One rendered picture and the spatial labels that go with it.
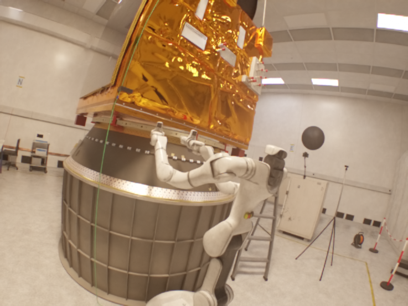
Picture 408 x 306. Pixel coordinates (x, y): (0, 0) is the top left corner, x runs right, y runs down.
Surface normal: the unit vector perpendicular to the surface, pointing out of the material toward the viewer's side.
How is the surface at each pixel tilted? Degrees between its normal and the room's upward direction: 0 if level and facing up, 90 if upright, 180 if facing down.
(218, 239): 92
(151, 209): 90
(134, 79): 89
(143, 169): 62
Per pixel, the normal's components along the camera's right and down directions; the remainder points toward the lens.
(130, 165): 0.16, -0.44
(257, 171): -0.60, -0.11
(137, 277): 0.27, 0.06
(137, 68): 0.50, 0.36
